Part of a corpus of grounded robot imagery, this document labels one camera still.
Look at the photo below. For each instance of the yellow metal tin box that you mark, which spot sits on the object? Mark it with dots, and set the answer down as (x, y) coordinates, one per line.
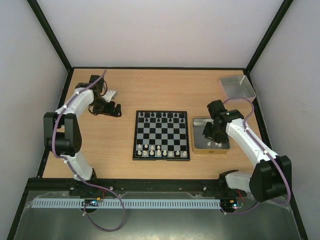
(199, 142)

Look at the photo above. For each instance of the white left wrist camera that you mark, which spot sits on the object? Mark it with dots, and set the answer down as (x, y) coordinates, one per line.
(109, 95)

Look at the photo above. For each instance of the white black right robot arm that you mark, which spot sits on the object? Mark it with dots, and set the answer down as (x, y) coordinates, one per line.
(270, 178)

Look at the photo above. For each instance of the black aluminium frame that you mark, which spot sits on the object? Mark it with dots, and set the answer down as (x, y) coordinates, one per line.
(61, 184)

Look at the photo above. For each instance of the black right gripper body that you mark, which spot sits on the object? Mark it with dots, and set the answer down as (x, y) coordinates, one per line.
(210, 131)

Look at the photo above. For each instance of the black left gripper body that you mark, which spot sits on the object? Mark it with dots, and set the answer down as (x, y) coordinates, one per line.
(99, 106)

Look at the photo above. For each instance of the empty metal tin lid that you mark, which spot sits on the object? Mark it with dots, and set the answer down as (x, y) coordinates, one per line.
(236, 89)

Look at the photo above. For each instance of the black white chess board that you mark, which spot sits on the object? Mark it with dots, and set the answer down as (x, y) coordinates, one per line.
(167, 129)

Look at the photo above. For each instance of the metal base plate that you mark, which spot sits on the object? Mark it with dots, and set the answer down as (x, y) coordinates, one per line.
(266, 221)

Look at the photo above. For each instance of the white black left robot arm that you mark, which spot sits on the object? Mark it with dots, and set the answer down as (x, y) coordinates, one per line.
(62, 134)

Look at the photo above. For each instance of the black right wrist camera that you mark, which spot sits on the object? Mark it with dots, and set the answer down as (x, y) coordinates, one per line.
(216, 107)

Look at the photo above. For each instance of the white slotted cable duct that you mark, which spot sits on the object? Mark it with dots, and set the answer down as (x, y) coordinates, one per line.
(72, 203)

